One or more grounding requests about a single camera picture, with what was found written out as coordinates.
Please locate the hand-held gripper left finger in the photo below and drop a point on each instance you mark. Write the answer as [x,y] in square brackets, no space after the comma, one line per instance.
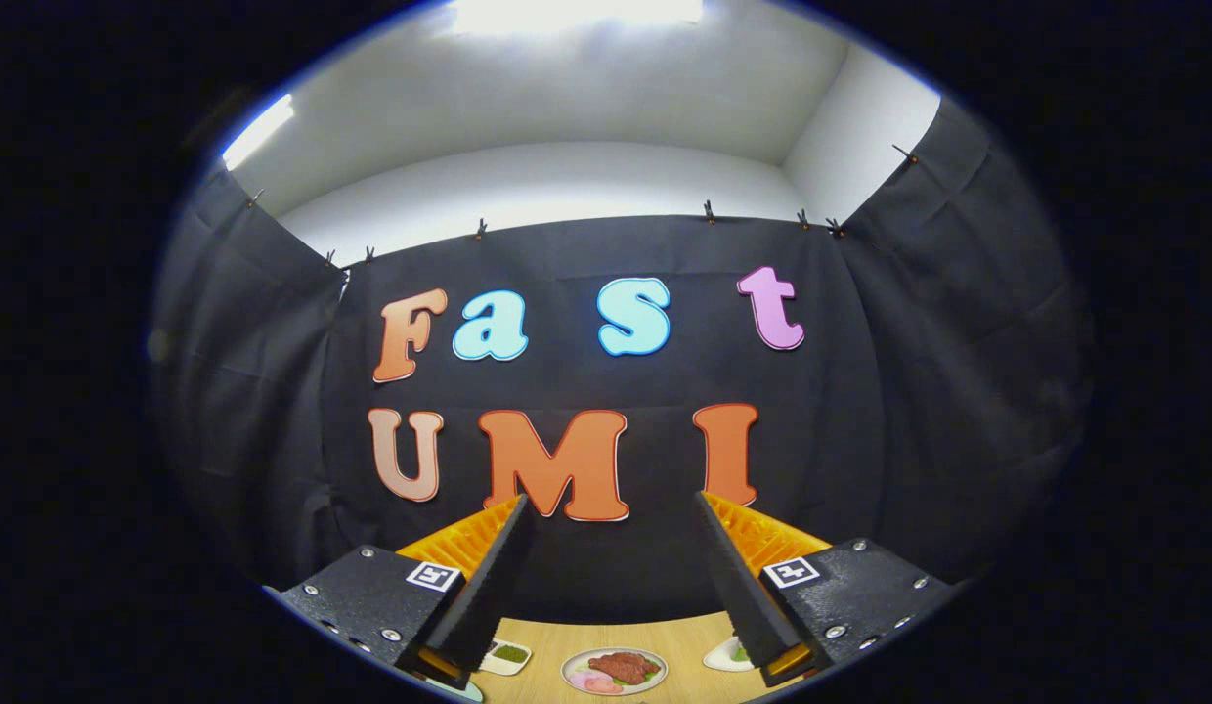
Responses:
[489,587]

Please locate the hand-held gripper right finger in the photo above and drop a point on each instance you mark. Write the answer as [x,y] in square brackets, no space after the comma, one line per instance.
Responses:
[738,587]

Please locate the small white saucer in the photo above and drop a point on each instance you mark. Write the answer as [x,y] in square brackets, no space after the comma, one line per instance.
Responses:
[718,660]

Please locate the white divided dish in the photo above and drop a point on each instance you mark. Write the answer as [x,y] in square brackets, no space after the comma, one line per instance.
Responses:
[508,665]

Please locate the light blue plate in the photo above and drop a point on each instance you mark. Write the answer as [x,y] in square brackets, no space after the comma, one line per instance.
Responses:
[459,690]

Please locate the white round meat plate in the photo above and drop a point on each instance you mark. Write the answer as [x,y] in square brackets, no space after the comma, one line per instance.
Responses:
[655,680]

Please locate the green lettuce leaf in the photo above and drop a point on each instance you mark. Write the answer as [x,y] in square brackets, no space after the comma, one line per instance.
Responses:
[650,677]

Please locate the brown grilled steak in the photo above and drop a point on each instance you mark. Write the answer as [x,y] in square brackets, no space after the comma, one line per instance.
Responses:
[624,667]

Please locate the pink ham slices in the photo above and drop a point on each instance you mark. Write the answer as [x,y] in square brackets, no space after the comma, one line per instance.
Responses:
[591,682]

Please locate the row of black cloth clips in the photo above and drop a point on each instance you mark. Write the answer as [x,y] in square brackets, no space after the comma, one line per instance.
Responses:
[709,211]

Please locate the ceiling light strip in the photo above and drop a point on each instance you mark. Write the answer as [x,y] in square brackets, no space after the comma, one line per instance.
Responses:
[257,132]

